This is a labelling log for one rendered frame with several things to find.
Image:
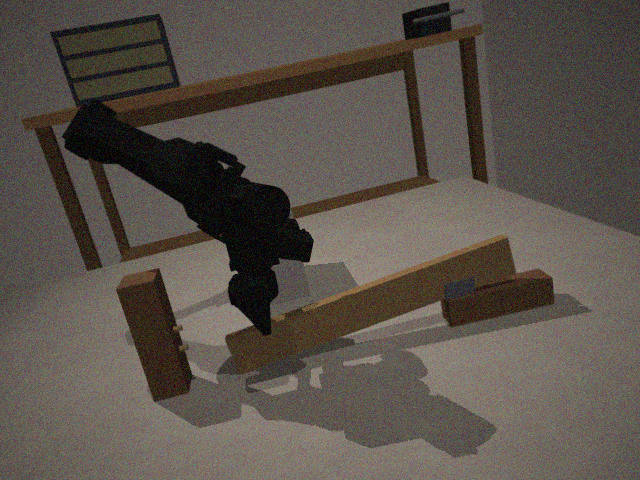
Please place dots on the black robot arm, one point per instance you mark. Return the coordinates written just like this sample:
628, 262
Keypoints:
191, 174

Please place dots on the long brown wooden rail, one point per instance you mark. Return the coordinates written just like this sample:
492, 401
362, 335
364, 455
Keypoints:
369, 304

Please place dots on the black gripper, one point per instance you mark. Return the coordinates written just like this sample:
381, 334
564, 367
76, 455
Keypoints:
255, 286

